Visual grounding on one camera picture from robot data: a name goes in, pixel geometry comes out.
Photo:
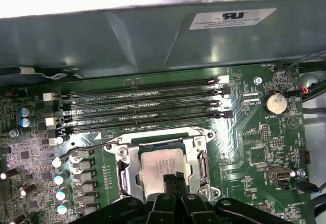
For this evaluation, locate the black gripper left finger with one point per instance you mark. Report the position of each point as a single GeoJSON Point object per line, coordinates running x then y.
{"type": "Point", "coordinates": [160, 208]}

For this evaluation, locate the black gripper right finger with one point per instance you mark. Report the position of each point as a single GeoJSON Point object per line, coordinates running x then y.
{"type": "Point", "coordinates": [193, 208]}

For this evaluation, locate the silver CPU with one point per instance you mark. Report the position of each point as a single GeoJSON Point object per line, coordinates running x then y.
{"type": "Point", "coordinates": [155, 165]}

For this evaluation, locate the thin metal locking lever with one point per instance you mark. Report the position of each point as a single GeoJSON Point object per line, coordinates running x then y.
{"type": "Point", "coordinates": [87, 147]}

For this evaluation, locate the CPU socket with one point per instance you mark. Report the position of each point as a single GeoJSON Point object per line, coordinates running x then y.
{"type": "Point", "coordinates": [160, 137]}

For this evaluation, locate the green motherboard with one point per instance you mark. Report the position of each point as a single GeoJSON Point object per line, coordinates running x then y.
{"type": "Point", "coordinates": [242, 142]}

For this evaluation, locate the RAM slot black latches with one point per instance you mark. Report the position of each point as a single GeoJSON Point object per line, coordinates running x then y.
{"type": "Point", "coordinates": [152, 122]}

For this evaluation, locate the internal USB port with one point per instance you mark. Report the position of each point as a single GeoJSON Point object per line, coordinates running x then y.
{"type": "Point", "coordinates": [278, 175]}

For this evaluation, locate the RAM slot white latches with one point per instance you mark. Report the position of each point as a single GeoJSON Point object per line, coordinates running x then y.
{"type": "Point", "coordinates": [152, 88]}
{"type": "Point", "coordinates": [152, 110]}

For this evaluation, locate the round coin battery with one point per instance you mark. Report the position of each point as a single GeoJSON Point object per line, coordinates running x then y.
{"type": "Point", "coordinates": [275, 103]}

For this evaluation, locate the black PC case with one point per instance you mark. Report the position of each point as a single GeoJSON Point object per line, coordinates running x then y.
{"type": "Point", "coordinates": [102, 43]}

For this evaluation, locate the white certification label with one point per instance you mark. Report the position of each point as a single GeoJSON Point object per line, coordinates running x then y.
{"type": "Point", "coordinates": [229, 20]}

